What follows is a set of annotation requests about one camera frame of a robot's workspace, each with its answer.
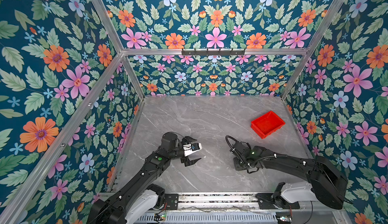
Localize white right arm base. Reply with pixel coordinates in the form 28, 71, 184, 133
280, 182, 318, 203

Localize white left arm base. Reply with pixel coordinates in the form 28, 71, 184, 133
125, 190, 159, 224

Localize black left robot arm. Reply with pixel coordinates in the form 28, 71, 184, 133
87, 132, 202, 224

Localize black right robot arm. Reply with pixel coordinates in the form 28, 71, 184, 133
228, 141, 348, 210

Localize red plastic bin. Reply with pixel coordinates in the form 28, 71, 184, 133
251, 111, 286, 139

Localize aluminium rear cross bar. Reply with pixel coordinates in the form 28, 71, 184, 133
121, 48, 308, 56

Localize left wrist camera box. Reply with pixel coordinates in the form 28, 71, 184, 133
191, 143, 202, 152

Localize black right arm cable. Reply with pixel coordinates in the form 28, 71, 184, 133
225, 135, 252, 161

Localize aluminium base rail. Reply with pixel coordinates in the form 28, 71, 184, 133
99, 192, 349, 224

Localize black hook rail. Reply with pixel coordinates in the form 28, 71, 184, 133
181, 48, 246, 57

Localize aluminium left side rail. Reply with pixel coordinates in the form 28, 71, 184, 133
1, 52, 123, 224

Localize aluminium frame post left rear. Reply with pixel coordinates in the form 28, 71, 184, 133
91, 0, 144, 102

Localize aluminium frame post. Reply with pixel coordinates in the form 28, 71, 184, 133
91, 0, 144, 102
280, 0, 345, 102

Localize aluminium frame post right rear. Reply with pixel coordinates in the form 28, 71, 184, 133
280, 0, 345, 102

